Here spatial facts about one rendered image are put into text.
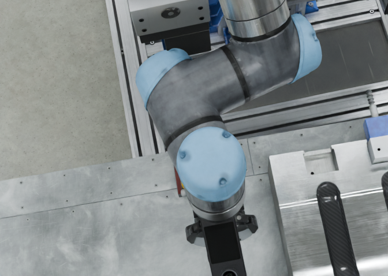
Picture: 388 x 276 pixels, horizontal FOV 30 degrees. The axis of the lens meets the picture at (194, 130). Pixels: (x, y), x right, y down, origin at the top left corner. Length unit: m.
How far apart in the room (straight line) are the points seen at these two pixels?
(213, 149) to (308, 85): 1.25
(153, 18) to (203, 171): 0.53
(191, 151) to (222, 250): 0.22
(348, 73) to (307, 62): 1.18
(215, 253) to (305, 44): 0.30
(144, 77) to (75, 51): 1.51
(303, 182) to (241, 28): 0.44
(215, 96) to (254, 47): 0.07
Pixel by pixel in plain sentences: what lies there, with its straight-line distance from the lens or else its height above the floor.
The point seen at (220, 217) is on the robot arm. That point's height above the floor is 1.17.
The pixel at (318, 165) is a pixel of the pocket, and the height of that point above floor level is 0.86.
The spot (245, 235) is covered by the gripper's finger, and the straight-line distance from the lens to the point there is 1.09.
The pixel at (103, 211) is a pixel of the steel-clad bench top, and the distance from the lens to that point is 1.32.
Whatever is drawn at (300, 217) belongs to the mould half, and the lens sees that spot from 1.20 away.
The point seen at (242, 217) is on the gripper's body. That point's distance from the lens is 0.99.
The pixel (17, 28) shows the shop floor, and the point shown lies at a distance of 2.46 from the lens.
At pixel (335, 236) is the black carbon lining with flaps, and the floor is 0.88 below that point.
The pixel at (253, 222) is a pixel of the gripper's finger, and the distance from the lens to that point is 1.03.
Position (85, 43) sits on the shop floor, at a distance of 2.37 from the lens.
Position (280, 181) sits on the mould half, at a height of 0.89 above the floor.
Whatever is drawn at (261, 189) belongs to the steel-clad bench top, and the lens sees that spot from 1.30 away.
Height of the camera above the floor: 2.05
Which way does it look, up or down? 69 degrees down
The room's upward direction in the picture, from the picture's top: 11 degrees counter-clockwise
